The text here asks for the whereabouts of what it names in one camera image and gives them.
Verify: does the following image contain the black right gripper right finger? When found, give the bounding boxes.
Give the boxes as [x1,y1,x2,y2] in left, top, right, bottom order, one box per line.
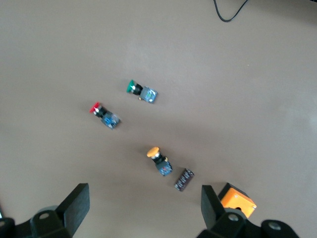
[197,184,298,238]

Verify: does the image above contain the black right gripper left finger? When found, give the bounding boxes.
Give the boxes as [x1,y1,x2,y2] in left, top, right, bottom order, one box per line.
[0,183,90,238]

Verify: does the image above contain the red mushroom push button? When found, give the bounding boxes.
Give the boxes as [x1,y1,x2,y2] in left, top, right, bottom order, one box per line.
[89,101,121,130]

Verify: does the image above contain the orange button enclosure box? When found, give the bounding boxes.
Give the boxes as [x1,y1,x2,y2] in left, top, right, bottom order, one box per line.
[217,182,258,219]

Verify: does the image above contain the orange mushroom push button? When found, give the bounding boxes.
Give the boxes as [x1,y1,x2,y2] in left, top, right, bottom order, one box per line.
[146,146,173,177]

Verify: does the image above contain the green mushroom push button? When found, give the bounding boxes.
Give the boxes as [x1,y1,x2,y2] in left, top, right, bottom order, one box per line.
[125,79,159,104]

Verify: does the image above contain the small black contact block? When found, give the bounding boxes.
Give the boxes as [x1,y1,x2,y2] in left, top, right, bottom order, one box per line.
[173,168,195,192]

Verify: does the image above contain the black looped table cable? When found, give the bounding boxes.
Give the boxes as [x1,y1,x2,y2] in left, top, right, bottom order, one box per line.
[213,0,249,23]

